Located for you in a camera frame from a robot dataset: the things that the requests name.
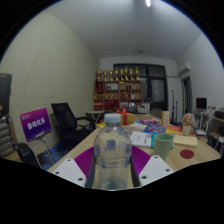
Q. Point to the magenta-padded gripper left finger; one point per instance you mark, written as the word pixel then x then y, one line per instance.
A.
pixel 81 163

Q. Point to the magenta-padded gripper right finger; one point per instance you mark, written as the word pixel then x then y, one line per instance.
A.
pixel 143 161

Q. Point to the clear plastic water bottle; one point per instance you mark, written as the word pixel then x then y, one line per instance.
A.
pixel 112 153

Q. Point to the white printed paper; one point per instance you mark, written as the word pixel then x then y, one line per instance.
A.
pixel 140 139

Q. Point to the pale green cup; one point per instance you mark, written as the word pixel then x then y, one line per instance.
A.
pixel 162 146

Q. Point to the black office chair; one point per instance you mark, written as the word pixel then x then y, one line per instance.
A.
pixel 66 123

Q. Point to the flat round red coaster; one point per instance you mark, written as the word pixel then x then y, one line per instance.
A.
pixel 187 154

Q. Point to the orange red book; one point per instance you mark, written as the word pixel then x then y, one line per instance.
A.
pixel 173 128

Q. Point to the yellow gift box red ribbon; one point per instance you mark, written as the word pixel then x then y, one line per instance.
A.
pixel 128 119

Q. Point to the orange standing card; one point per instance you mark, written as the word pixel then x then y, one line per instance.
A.
pixel 165 118

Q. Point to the grey armchair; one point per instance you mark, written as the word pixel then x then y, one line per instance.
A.
pixel 156 112

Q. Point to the black chair armrest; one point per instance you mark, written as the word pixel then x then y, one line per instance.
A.
pixel 26 154

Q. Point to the pink flowers in white pot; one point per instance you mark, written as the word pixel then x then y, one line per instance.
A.
pixel 187 125

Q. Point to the purple sign board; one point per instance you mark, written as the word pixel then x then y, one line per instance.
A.
pixel 35 124

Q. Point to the dark glazed door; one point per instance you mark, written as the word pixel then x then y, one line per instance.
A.
pixel 156 90

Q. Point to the wooden shelf unit with trophies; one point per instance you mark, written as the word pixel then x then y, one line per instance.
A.
pixel 116 93

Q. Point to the grey striped chair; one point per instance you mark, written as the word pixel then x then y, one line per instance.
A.
pixel 6 136

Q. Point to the black computer monitor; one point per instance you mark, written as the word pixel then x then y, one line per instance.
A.
pixel 201 103

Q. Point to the wooden side desk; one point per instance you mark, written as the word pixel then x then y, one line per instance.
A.
pixel 213 118

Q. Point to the dark bag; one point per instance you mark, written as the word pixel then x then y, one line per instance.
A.
pixel 5 93

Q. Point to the ceiling tube light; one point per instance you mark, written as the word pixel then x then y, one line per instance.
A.
pixel 148 2

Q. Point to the white wall air conditioner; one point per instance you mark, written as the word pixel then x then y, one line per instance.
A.
pixel 185 68

